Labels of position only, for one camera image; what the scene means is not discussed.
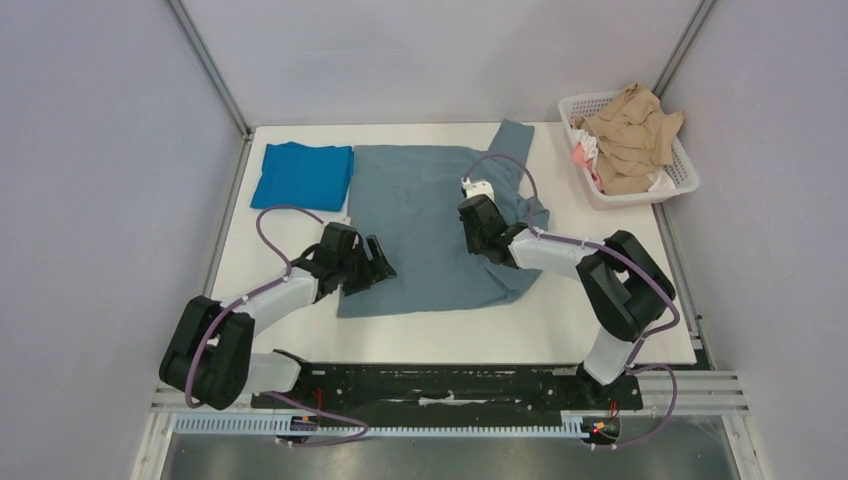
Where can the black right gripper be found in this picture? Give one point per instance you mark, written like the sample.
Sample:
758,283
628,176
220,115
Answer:
477,225

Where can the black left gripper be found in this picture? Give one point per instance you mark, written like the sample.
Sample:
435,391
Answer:
378,271

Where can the grey-blue t-shirt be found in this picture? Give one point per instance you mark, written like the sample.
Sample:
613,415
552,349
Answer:
408,197

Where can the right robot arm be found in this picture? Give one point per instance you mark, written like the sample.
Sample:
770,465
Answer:
626,288

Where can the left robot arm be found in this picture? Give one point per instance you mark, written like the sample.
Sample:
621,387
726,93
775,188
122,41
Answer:
210,356

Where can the folded bright blue t-shirt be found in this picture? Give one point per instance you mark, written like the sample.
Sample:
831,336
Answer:
315,178

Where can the pink and white garment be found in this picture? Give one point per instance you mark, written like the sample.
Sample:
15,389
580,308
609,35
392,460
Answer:
585,154

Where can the beige t-shirt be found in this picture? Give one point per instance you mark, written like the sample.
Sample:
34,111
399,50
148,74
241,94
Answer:
634,140

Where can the white plastic laundry basket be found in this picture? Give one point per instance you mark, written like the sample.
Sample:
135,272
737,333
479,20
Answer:
681,172

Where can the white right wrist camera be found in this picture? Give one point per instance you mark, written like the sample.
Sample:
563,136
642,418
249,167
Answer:
477,188

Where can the white slotted cable duct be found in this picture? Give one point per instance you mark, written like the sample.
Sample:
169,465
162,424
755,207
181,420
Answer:
284,424

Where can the aluminium frame rail left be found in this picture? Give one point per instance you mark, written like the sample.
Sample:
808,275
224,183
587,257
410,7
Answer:
210,69

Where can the aluminium frame rail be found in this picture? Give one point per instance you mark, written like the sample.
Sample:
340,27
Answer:
210,69
687,39

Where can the aluminium frame rail right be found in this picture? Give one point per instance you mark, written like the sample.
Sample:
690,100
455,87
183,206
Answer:
687,39

